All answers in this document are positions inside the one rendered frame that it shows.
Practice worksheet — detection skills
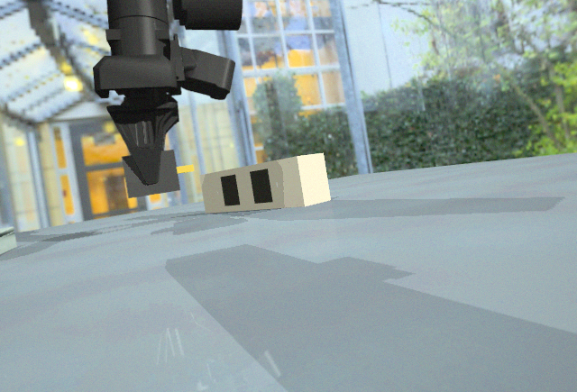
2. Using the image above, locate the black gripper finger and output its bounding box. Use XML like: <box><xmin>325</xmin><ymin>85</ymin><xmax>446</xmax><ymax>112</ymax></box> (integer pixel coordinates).
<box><xmin>161</xmin><ymin>116</ymin><xmax>179</xmax><ymax>151</ymax></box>
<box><xmin>106</xmin><ymin>102</ymin><xmax>178</xmax><ymax>184</ymax></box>

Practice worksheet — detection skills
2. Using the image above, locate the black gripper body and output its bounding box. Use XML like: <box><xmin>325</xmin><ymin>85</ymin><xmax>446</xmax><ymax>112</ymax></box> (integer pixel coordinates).
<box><xmin>93</xmin><ymin>16</ymin><xmax>179</xmax><ymax>116</ymax></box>

